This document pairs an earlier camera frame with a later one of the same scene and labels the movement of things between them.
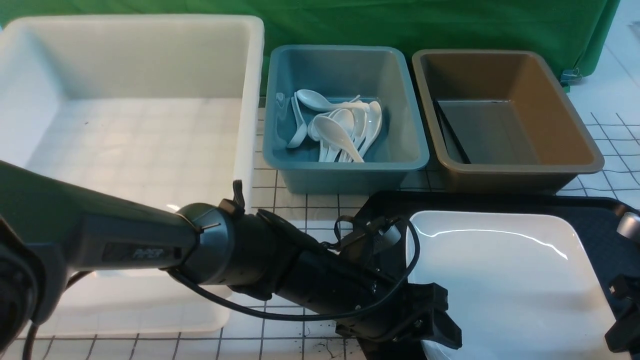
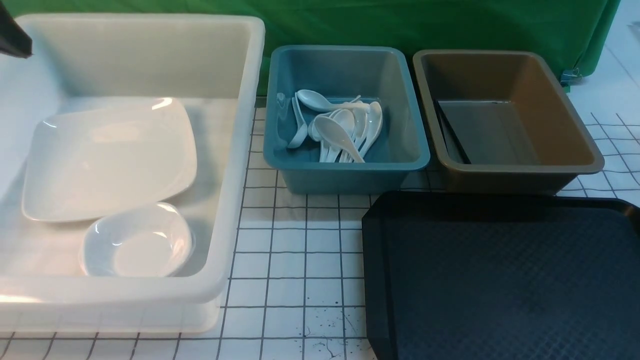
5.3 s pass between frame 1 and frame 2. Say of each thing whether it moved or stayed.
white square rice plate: moved
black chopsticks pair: stayed
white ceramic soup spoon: stayed
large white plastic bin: stayed
